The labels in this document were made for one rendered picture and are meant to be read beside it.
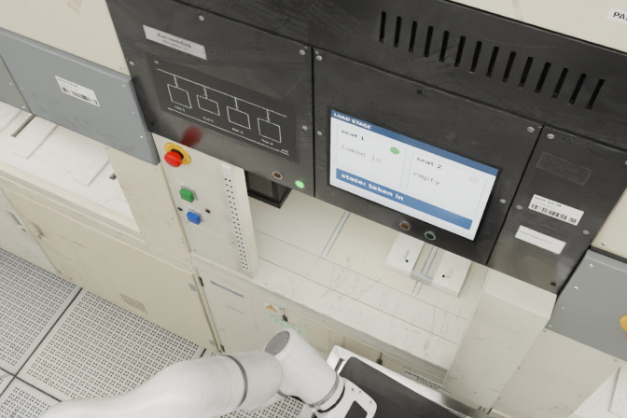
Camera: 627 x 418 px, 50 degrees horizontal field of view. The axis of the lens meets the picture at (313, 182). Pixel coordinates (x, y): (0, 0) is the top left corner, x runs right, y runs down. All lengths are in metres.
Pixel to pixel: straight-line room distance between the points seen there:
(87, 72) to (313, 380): 0.75
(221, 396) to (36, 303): 2.03
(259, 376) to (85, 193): 1.15
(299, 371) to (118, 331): 1.63
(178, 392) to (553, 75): 0.65
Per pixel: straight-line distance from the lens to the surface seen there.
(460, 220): 1.18
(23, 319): 2.98
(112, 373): 2.76
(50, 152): 2.26
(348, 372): 1.53
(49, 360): 2.86
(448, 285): 1.82
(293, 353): 1.26
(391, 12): 0.91
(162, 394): 0.97
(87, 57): 1.41
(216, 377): 1.02
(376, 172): 1.16
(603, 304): 1.26
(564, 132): 0.96
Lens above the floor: 2.50
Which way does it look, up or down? 55 degrees down
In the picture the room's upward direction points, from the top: 1 degrees counter-clockwise
